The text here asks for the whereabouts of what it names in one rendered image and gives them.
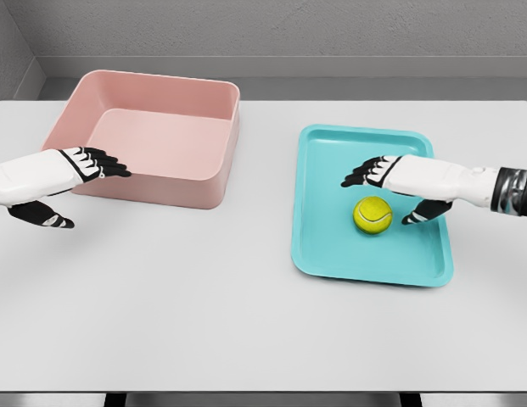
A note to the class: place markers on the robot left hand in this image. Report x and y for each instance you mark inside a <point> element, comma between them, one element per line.
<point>42,174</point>

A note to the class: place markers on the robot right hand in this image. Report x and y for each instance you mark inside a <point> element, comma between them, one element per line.
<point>416,176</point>

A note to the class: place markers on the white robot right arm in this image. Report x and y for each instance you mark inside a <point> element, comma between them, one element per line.
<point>492,186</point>

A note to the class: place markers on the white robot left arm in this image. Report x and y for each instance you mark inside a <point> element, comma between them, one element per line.
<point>0,186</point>

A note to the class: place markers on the yellow-green tennis ball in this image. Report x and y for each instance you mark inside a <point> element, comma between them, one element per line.
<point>372,215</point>

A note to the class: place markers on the blue rectangular tray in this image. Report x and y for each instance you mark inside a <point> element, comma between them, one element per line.
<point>365,250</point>

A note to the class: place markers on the pink rectangular basket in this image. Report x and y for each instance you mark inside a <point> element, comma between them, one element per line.
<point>161,135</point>

